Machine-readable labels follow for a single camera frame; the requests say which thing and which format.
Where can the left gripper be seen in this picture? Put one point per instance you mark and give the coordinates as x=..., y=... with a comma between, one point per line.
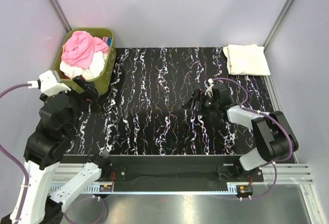
x=90, y=94

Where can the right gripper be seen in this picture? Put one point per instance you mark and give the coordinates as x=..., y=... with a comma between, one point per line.
x=200, y=97

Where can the pink t-shirt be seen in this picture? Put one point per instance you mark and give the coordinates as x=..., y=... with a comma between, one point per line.
x=79, y=49

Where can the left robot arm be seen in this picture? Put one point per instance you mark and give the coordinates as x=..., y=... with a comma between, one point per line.
x=45, y=148

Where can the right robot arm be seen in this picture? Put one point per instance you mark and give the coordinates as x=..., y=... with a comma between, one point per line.
x=274, y=138

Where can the blue garment in basket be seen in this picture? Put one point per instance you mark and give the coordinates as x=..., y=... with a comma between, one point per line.
x=109, y=41

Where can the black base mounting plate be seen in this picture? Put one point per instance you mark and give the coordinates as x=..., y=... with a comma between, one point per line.
x=178, y=174

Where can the folded cream t-shirt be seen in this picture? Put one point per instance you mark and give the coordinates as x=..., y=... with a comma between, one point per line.
x=246, y=60

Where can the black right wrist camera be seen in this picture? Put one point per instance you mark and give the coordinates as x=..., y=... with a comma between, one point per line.
x=221, y=95

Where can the left aluminium corner post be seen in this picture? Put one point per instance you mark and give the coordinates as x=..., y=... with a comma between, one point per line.
x=60, y=14

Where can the aluminium corner post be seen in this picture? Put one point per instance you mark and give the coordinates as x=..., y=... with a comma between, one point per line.
x=60, y=14
x=278, y=23

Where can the aluminium rail frame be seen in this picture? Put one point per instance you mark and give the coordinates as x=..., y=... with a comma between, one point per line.
x=286, y=174

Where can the right aluminium corner post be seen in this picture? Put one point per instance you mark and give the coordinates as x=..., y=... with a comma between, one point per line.
x=278, y=23

